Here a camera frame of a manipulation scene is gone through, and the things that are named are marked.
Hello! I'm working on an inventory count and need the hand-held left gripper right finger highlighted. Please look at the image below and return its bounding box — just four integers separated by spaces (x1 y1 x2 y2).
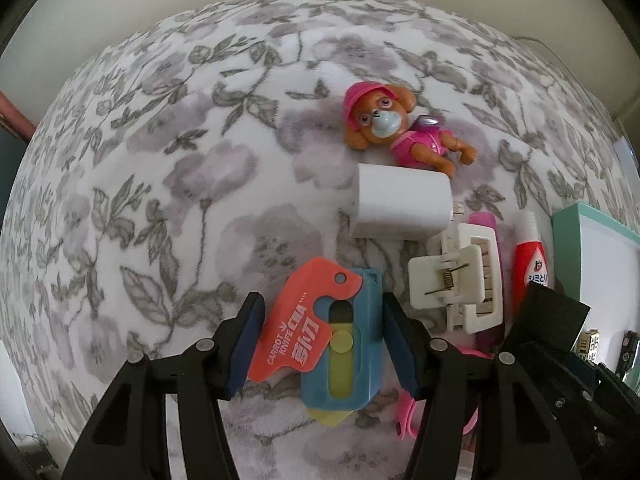
382 290 596 480

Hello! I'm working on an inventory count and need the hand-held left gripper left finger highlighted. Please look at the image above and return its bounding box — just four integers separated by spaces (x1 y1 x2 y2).
60 292 266 480

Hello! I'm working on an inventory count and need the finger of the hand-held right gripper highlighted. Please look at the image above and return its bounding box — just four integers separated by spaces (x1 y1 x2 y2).
502 287 592 357

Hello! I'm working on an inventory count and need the orange blue toy knife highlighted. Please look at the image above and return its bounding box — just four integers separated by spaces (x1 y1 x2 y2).
247 257 383 428

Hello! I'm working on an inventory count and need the red white tube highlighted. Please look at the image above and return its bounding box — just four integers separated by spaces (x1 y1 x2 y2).
512 210 551 306

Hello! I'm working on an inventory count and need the pink watch strap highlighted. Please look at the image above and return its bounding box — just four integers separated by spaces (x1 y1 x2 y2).
392 345 483 441

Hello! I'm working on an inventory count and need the teal box with white inside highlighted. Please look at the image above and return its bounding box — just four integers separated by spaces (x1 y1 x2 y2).
550 201 640 391

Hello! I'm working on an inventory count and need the white hair claw clip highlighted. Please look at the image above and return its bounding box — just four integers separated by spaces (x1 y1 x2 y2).
407 222 503 333

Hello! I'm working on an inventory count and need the white charger adapter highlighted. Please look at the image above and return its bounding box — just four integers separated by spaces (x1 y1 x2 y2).
348 162 463 241

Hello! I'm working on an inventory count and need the magenta comb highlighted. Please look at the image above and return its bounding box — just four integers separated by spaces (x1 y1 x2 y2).
467 211 505 356

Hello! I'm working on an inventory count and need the floral blanket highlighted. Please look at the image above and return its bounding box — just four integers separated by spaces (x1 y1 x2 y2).
0 0 640 480

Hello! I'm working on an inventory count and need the puppy toy figure in pink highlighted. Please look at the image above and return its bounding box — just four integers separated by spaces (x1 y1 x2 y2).
342 81 478 181

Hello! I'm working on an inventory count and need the white cable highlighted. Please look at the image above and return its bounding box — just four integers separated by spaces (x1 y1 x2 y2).
515 34 618 128

